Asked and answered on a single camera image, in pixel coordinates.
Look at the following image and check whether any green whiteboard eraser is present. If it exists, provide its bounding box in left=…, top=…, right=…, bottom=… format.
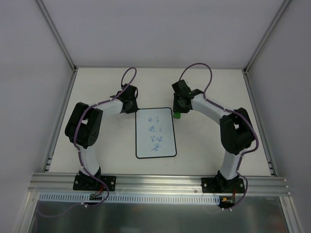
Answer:
left=173, top=112, right=181, bottom=119

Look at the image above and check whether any white whiteboard black frame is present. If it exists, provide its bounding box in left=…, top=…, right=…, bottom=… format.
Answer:
left=135, top=107, right=177, bottom=159

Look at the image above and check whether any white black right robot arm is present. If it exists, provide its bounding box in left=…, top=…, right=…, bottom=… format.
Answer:
left=172, top=80, right=258, bottom=193

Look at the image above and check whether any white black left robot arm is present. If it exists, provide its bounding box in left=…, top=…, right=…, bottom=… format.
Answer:
left=65, top=84, right=138, bottom=190

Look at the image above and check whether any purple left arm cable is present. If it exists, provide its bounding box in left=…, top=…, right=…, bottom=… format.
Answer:
left=72, top=67, right=137, bottom=209

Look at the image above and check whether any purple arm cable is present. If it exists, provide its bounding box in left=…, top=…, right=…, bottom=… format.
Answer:
left=178, top=63, right=259, bottom=214
left=72, top=67, right=137, bottom=209

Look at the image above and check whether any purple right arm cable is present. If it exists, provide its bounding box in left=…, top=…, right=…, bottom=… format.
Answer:
left=178, top=63, right=259, bottom=214

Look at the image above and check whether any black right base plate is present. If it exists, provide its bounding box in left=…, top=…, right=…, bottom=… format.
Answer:
left=201, top=177, right=245, bottom=194

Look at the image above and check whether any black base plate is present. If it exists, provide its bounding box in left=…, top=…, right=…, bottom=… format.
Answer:
left=201, top=177, right=245, bottom=194
left=72, top=173, right=116, bottom=192

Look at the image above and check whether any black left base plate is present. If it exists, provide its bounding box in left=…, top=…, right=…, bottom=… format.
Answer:
left=72, top=173, right=116, bottom=192

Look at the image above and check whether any aluminium front rail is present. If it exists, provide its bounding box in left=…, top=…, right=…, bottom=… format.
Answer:
left=28, top=172, right=292, bottom=197

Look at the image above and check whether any white slotted cable duct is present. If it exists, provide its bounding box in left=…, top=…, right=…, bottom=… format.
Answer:
left=38, top=192, right=220, bottom=205

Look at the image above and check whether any left aluminium frame post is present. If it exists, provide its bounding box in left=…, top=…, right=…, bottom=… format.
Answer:
left=35, top=0, right=76, bottom=71

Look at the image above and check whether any aluminium frame post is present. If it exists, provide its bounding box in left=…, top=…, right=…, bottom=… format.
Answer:
left=35, top=0, right=76, bottom=71
left=243, top=0, right=292, bottom=74

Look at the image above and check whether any right aluminium frame post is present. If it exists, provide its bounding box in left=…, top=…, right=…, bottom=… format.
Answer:
left=243, top=0, right=292, bottom=74

